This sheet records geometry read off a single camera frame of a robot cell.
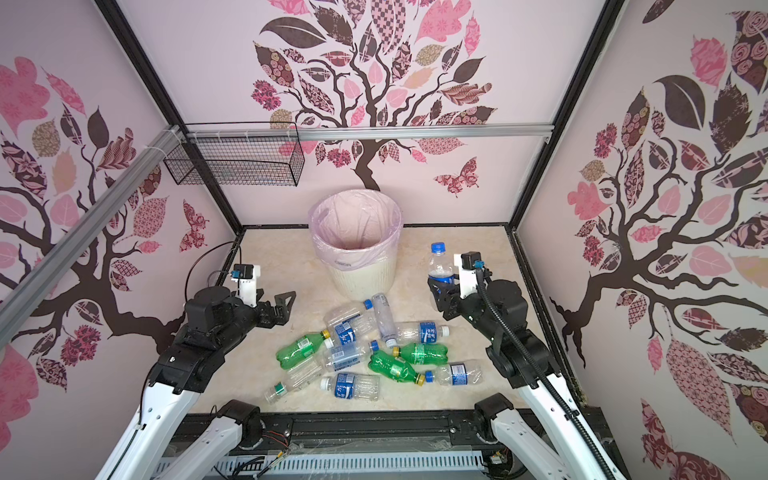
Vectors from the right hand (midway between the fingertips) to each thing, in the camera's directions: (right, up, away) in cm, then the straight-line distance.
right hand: (441, 275), depth 66 cm
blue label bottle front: (-21, -30, +11) cm, 39 cm away
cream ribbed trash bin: (-19, -5, +23) cm, 31 cm away
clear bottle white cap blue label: (-3, -18, +20) cm, 27 cm away
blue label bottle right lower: (+6, -28, +12) cm, 31 cm away
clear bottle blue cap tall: (-13, -16, +26) cm, 33 cm away
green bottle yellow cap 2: (-11, -26, +13) cm, 31 cm away
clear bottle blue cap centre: (-25, -24, +15) cm, 38 cm away
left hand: (-39, -6, +5) cm, 39 cm away
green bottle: (-2, -23, +15) cm, 28 cm away
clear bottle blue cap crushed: (-21, -14, +24) cm, 35 cm away
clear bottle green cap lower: (-36, -29, +16) cm, 50 cm away
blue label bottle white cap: (-24, -18, +19) cm, 35 cm away
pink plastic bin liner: (-24, +13, +35) cm, 44 cm away
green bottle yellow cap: (-37, -22, +17) cm, 47 cm away
